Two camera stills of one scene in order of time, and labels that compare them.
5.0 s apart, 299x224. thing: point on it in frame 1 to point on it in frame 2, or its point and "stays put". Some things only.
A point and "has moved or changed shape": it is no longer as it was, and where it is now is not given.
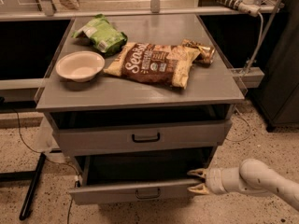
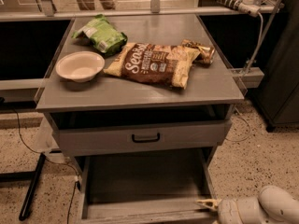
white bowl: x=80 y=66 stays put
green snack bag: x=106 y=36 stays put
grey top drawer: x=87 y=139 stays put
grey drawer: x=118 y=178 has moved or changed shape
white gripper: x=214 y=181 to x=228 y=211
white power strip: x=248 y=4 stays put
